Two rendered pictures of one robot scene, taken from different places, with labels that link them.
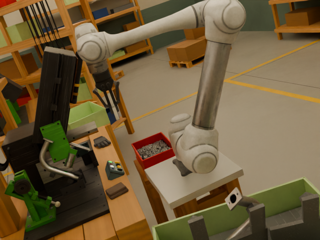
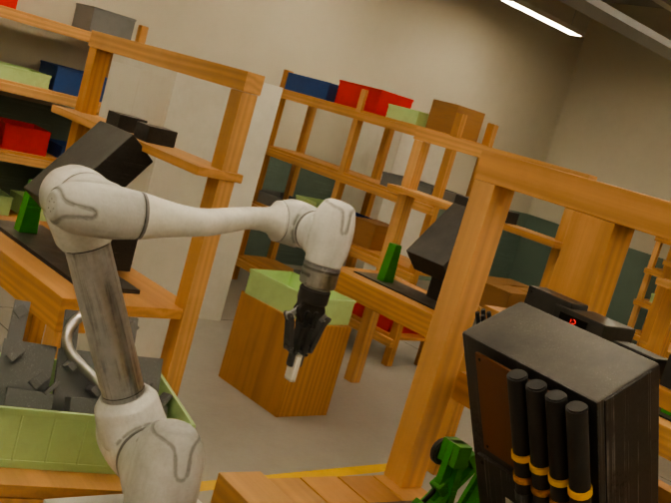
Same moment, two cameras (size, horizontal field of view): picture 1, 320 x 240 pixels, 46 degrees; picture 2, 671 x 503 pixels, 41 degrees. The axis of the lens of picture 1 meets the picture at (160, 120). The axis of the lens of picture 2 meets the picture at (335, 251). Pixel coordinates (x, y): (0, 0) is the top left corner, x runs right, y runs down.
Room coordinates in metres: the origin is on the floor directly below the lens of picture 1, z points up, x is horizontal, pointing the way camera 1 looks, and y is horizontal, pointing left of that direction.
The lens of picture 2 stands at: (3.50, -0.79, 1.92)
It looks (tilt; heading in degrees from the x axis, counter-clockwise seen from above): 8 degrees down; 152
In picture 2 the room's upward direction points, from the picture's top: 16 degrees clockwise
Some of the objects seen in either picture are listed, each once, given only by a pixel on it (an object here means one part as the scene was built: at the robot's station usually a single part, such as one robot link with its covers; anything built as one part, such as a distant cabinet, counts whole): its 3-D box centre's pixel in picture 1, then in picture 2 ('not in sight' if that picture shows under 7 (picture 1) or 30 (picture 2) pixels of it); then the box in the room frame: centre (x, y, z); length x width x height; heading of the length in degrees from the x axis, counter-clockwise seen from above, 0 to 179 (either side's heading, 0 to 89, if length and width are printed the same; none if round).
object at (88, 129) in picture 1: (65, 137); not in sight; (2.17, 0.57, 1.11); 0.39 x 0.16 x 0.03; 100
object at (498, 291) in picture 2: not in sight; (505, 301); (-5.37, 6.59, 0.22); 1.20 x 0.81 x 0.44; 109
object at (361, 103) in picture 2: not in sight; (346, 204); (-3.91, 3.19, 1.13); 2.48 x 0.54 x 2.27; 16
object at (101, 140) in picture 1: (100, 142); not in sight; (2.47, 0.44, 0.91); 0.20 x 0.11 x 0.03; 19
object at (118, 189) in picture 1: (116, 190); not in sight; (1.69, 0.32, 0.91); 0.10 x 0.08 x 0.03; 110
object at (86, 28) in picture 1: (89, 41); (329, 231); (1.64, 0.18, 1.65); 0.13 x 0.11 x 0.16; 5
